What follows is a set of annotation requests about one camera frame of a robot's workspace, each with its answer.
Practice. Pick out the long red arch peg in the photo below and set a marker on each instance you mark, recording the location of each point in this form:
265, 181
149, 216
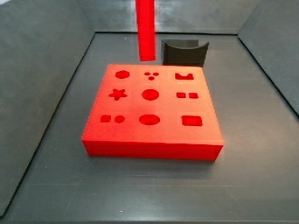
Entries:
144, 11

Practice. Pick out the red shape sorting block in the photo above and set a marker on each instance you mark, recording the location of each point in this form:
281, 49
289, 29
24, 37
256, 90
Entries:
153, 113

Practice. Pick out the black curved holder bracket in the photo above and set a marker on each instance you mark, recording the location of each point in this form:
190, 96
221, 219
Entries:
184, 52

